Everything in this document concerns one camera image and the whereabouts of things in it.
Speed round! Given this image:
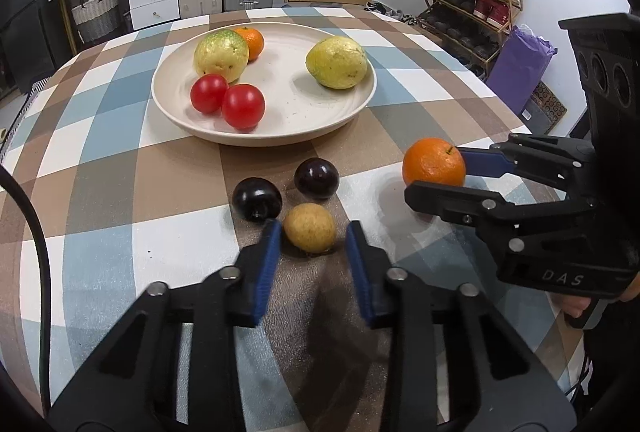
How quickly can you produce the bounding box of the orange tangerine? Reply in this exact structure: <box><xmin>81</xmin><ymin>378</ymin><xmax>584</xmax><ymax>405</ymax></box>
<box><xmin>402</xmin><ymin>137</ymin><xmax>466</xmax><ymax>187</ymax></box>
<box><xmin>234</xmin><ymin>26</ymin><xmax>265</xmax><ymax>62</ymax></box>

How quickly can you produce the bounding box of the red tomato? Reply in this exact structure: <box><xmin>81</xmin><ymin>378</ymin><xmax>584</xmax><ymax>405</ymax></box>
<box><xmin>221</xmin><ymin>84</ymin><xmax>266</xmax><ymax>131</ymax></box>
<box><xmin>190</xmin><ymin>74</ymin><xmax>229</xmax><ymax>114</ymax></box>

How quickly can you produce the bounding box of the large yellow-green guava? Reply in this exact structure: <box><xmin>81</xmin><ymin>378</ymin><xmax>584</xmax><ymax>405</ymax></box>
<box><xmin>193</xmin><ymin>29</ymin><xmax>250</xmax><ymax>83</ymax></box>

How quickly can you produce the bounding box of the person's right hand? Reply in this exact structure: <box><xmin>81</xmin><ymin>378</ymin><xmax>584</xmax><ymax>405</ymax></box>
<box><xmin>551</xmin><ymin>274</ymin><xmax>640</xmax><ymax>318</ymax></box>

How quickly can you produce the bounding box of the purple bag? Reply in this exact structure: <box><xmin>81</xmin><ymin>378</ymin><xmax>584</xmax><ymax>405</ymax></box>
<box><xmin>486</xmin><ymin>25</ymin><xmax>558</xmax><ymax>114</ymax></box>

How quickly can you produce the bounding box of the dark purple plum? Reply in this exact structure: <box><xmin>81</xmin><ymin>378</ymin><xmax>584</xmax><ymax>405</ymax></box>
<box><xmin>231</xmin><ymin>178</ymin><xmax>283</xmax><ymax>223</ymax></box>
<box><xmin>294</xmin><ymin>157</ymin><xmax>340</xmax><ymax>200</ymax></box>

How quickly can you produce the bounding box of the checkered tablecloth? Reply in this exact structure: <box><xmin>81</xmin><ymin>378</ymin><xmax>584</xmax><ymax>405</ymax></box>
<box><xmin>1</xmin><ymin>7</ymin><xmax>584</xmax><ymax>431</ymax></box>

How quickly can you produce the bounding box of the cream round plate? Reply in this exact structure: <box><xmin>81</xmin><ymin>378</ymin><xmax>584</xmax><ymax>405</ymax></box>
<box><xmin>151</xmin><ymin>22</ymin><xmax>378</xmax><ymax>147</ymax></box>

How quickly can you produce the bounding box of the black refrigerator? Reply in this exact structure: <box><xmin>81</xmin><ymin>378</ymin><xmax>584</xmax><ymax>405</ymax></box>
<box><xmin>1</xmin><ymin>0</ymin><xmax>70</xmax><ymax>93</ymax></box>

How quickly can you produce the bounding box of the woven laundry basket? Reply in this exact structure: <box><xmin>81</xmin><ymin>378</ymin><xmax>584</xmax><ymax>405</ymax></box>
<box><xmin>72</xmin><ymin>0</ymin><xmax>122</xmax><ymax>43</ymax></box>

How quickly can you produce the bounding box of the black cable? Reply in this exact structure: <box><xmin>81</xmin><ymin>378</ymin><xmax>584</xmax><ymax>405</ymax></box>
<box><xmin>0</xmin><ymin>163</ymin><xmax>54</xmax><ymax>418</ymax></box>

